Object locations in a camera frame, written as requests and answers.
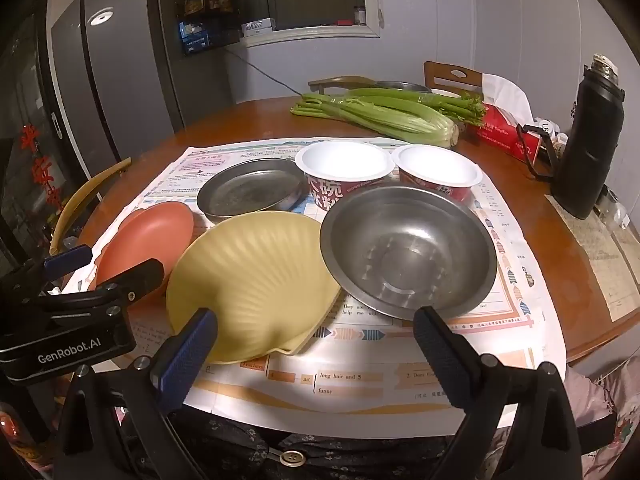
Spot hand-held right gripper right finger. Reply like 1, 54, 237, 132
412, 306, 583, 480

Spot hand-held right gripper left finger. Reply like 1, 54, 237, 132
52, 307, 221, 480

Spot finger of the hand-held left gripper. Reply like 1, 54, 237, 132
95, 258, 166, 307
0, 244, 94, 295

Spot pink plate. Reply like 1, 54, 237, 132
89, 202, 196, 306

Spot yellow shell-shaped plate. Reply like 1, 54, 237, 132
165, 211, 343, 365

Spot stainless steel bowl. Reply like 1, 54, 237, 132
319, 186, 498, 321

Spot round dark metal plate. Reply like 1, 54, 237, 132
196, 158, 307, 225

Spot small white paper bowl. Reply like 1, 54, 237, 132
391, 145, 484, 203

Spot patterned white paper cup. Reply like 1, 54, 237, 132
294, 141, 395, 211

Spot yellow curved wooden chair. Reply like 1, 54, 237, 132
48, 157, 133, 256

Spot red paper decoration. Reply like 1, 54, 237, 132
17, 125, 63, 206

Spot printed newspaper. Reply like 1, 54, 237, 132
60, 137, 568, 416

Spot pink floral clothing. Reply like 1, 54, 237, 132
490, 367, 640, 480

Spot pale paper sheets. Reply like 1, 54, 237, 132
545, 194, 640, 323

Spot grey refrigerator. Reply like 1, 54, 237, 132
47, 0, 231, 166

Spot clear glass jar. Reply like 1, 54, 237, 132
595, 187, 631, 228

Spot red tissue box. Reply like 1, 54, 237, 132
467, 102, 548, 163

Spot celery bunch with root base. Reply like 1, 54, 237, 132
291, 94, 460, 148

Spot blue box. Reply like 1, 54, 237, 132
177, 20, 211, 56

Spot leafy celery stalks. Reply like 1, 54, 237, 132
345, 88, 487, 126

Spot black thermos bottle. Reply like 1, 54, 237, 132
550, 53, 626, 221

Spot metal basin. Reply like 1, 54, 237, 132
375, 80, 432, 95

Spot brown chair with cutout back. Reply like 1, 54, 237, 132
423, 61, 483, 93

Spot white box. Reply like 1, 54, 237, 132
241, 17, 276, 38

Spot curved-back wooden chair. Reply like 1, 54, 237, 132
307, 76, 376, 97

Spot black carrying strap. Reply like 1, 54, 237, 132
515, 122, 558, 181

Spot thin black cable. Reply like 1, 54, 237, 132
224, 49, 307, 95

